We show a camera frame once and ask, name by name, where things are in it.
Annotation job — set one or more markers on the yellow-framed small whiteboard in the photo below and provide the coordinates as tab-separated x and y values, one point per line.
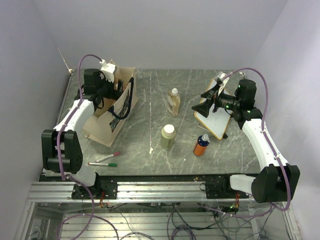
216	123

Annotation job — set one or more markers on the amber liquid bottle white cap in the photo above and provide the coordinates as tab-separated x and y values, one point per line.
173	101

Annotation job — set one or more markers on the red-capped white marker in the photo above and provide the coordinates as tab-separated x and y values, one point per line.
107	157

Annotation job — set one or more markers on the green-capped white marker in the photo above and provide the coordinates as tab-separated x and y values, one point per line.
102	164

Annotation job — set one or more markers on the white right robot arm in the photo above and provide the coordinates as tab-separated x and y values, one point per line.
277	180

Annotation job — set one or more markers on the beige canvas tote bag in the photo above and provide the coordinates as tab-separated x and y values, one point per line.
104	124

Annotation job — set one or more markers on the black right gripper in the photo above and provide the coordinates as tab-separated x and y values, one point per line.
203	108

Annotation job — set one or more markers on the aluminium mounting rail frame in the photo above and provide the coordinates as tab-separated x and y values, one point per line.
123	189

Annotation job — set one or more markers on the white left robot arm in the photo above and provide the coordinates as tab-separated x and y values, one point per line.
61	149

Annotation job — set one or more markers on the pale green bottle cream cap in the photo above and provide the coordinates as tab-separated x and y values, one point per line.
168	134

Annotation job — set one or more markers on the orange blue pump bottle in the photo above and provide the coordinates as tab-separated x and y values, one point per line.
201	145

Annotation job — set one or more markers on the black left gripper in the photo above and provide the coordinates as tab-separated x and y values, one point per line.
114	94

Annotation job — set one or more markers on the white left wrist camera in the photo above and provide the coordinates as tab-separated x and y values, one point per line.
109	70

